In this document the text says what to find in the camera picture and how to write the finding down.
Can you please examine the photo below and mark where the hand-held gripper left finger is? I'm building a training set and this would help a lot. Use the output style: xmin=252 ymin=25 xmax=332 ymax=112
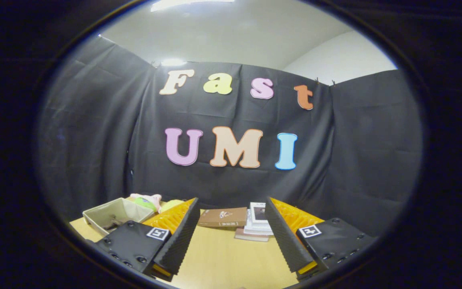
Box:
xmin=95 ymin=197 xmax=201 ymax=281

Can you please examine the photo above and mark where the yellow plush toy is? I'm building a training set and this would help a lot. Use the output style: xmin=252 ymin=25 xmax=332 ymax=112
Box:
xmin=160 ymin=199 xmax=185 ymax=213

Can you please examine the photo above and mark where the ceiling light panel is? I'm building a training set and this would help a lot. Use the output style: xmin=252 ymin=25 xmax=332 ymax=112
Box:
xmin=151 ymin=0 xmax=235 ymax=12

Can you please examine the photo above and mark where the beige fabric storage box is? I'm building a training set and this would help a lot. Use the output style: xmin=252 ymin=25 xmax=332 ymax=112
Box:
xmin=83 ymin=197 xmax=156 ymax=236

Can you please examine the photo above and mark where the pinkish brown book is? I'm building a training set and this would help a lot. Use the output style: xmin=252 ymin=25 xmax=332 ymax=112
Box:
xmin=235 ymin=228 xmax=270 ymax=242

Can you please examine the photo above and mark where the pink and green plush toy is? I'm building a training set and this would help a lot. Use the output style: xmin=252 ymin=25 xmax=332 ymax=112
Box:
xmin=130 ymin=193 xmax=162 ymax=212

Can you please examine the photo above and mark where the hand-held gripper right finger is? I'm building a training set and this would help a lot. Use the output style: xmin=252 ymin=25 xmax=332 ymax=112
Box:
xmin=265 ymin=197 xmax=378 ymax=281

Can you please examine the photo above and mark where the plain white book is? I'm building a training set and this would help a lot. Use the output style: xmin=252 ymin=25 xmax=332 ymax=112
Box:
xmin=244 ymin=209 xmax=274 ymax=236

